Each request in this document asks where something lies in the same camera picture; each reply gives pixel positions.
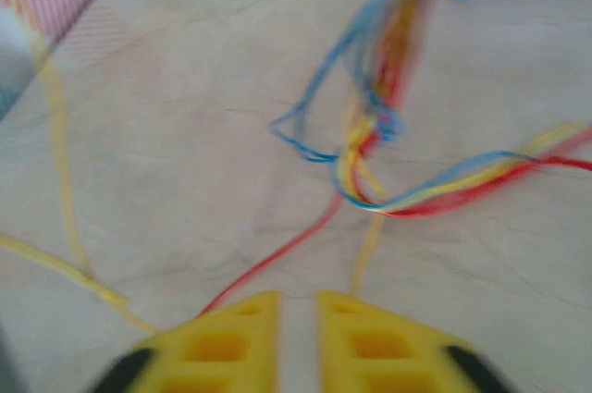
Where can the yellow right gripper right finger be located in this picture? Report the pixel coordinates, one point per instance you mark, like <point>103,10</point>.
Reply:
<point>379,356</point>

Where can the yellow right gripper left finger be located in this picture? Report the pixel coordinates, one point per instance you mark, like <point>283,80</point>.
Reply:
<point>217,356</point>

